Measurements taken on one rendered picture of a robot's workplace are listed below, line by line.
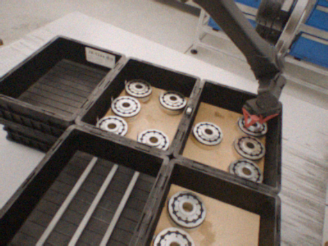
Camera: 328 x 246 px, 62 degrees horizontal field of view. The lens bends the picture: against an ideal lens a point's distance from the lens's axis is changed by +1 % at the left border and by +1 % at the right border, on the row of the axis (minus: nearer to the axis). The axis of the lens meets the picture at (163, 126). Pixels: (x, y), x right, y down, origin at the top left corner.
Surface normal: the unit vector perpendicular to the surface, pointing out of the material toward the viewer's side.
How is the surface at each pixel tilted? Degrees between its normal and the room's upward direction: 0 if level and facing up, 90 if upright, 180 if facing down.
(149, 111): 0
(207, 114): 0
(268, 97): 90
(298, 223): 0
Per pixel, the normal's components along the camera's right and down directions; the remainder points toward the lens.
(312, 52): -0.46, 0.60
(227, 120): 0.13, -0.68
